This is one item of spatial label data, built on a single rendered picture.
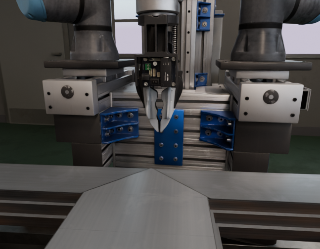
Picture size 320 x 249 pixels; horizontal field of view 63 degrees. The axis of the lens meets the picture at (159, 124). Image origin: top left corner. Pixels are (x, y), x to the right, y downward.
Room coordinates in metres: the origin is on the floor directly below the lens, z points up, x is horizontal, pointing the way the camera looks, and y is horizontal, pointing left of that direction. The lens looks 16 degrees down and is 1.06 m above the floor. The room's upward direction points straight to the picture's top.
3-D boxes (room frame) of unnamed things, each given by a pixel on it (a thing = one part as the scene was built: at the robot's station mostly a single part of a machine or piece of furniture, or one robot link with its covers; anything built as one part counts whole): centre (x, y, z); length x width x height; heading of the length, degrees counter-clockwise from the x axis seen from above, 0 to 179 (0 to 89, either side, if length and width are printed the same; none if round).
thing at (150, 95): (0.48, 0.02, 0.96); 0.06 x 0.03 x 0.09; 176
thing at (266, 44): (0.78, -0.28, 1.09); 0.15 x 0.15 x 0.10
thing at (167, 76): (0.48, 0.00, 1.06); 0.09 x 0.08 x 0.12; 176
